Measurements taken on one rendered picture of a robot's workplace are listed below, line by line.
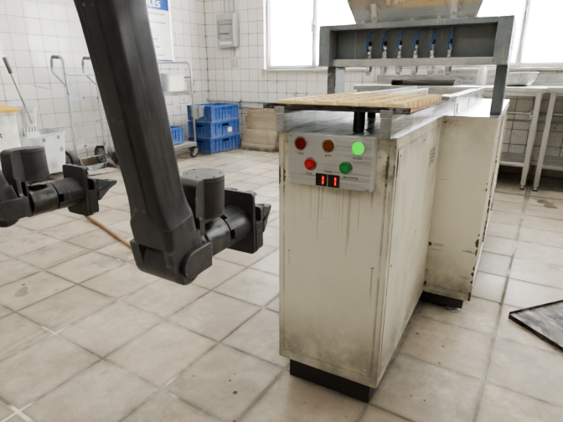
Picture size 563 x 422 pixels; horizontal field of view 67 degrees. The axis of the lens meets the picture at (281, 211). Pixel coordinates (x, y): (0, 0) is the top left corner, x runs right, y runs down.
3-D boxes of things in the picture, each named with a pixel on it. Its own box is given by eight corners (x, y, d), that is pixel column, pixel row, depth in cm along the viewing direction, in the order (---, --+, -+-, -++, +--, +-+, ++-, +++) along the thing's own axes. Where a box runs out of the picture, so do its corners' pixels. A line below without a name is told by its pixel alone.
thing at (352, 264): (348, 289, 203) (358, 97, 176) (421, 307, 188) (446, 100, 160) (277, 376, 145) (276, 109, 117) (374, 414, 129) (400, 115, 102)
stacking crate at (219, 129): (217, 131, 605) (216, 117, 599) (240, 133, 585) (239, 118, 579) (188, 136, 557) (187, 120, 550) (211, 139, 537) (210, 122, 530)
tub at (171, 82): (157, 90, 519) (156, 73, 512) (188, 90, 502) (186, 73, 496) (137, 91, 487) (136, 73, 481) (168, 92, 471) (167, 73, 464)
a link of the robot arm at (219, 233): (174, 259, 61) (206, 270, 58) (173, 214, 58) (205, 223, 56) (204, 243, 66) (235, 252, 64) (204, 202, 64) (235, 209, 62)
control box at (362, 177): (293, 179, 121) (293, 131, 117) (374, 190, 110) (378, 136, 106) (286, 182, 118) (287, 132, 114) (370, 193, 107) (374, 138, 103)
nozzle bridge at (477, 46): (343, 105, 213) (346, 32, 202) (503, 110, 180) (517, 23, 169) (316, 110, 185) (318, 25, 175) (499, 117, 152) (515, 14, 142)
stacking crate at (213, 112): (215, 117, 599) (214, 102, 593) (239, 118, 580) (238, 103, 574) (187, 120, 549) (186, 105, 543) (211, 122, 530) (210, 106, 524)
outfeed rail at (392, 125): (469, 98, 269) (471, 87, 267) (474, 98, 268) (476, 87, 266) (378, 138, 102) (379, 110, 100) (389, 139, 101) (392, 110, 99)
